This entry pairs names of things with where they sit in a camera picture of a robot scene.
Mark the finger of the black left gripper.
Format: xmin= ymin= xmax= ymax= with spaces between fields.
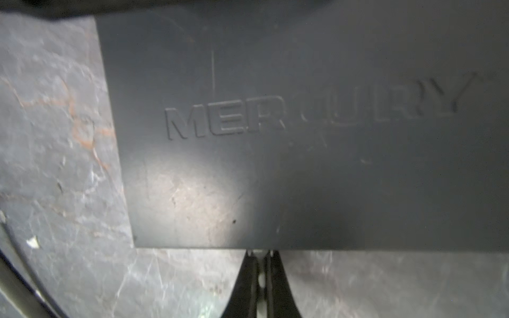
xmin=1 ymin=0 xmax=332 ymax=19

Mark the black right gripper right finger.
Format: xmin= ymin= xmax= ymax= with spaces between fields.
xmin=265 ymin=250 xmax=302 ymax=318

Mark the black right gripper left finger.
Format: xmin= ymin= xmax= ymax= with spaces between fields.
xmin=221 ymin=250 xmax=259 ymax=318

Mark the dark grey switch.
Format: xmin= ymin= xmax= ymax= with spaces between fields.
xmin=95 ymin=1 xmax=508 ymax=252

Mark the grey ethernet cable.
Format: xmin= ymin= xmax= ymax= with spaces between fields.
xmin=0 ymin=222 xmax=60 ymax=318

